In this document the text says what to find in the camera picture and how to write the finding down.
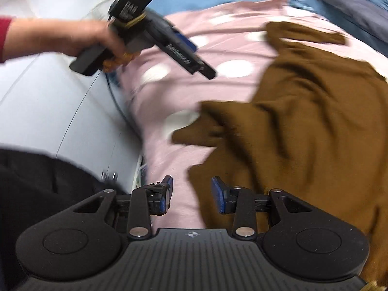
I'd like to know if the brown knit sweater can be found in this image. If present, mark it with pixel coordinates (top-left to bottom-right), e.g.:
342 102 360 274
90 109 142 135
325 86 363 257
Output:
172 22 387 285

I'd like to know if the left forearm red sleeve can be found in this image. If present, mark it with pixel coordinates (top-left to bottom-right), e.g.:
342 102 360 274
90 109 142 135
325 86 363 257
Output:
1 18 68 63

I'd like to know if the person's left hand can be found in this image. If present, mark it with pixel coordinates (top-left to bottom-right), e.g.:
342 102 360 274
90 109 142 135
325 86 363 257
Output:
57 20 140 72

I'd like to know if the pink polka dot bedsheet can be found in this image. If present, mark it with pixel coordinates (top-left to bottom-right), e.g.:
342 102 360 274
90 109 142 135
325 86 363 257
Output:
121 0 387 228

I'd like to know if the dark blue grey bed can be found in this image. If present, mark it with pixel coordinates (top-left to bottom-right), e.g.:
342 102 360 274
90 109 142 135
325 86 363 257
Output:
316 0 387 56

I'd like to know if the thin black cable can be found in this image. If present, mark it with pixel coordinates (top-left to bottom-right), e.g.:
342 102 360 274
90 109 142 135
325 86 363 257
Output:
54 69 103 160

